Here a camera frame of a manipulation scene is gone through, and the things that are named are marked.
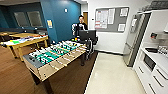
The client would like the person in black shirt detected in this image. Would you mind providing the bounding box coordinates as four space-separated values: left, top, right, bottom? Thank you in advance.
71 14 89 38

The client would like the green wooden foosball table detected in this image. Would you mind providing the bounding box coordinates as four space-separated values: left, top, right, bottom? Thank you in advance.
22 39 88 94

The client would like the grey bulletin board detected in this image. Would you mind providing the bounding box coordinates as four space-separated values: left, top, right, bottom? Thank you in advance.
94 6 130 33

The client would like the stainless steel refrigerator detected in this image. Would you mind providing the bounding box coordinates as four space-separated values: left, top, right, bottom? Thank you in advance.
123 12 145 68

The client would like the interior glass window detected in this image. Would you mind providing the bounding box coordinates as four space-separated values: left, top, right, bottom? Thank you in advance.
13 11 28 28
27 10 44 28

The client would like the yellow air hockey table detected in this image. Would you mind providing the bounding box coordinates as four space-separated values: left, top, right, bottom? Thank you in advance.
1 34 50 62

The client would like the black built-in microwave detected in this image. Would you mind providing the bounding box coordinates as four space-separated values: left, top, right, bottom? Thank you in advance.
143 53 157 72

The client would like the white drawer unit wide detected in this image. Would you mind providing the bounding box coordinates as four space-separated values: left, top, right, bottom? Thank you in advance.
133 49 168 94

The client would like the yellow wall notice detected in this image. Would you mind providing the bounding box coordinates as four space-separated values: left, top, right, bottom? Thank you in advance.
46 19 54 29

